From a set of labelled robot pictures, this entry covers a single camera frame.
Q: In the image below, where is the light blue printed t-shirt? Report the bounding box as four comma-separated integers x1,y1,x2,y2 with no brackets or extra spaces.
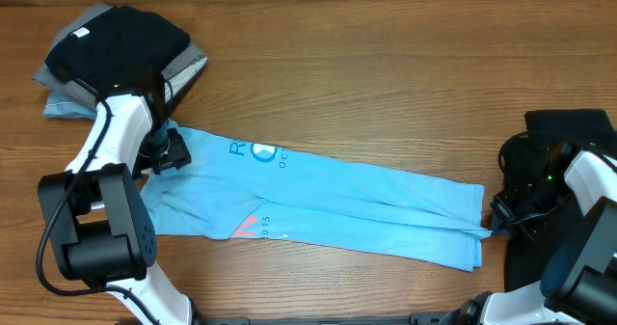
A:
142,127,490,271

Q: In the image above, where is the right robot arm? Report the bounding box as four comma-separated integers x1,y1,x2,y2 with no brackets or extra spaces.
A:
437,147,616,325

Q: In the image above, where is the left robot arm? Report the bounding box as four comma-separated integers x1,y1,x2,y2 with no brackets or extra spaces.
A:
36,88,203,324

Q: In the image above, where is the folded grey garment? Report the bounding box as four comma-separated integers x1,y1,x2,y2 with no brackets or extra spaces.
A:
33,3,208,109

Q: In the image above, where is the folded black garment on stack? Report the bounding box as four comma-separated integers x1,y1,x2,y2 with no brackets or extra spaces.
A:
45,6,191,93

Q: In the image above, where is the folded blue denim garment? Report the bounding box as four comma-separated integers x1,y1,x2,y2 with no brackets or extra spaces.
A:
43,91,96,120

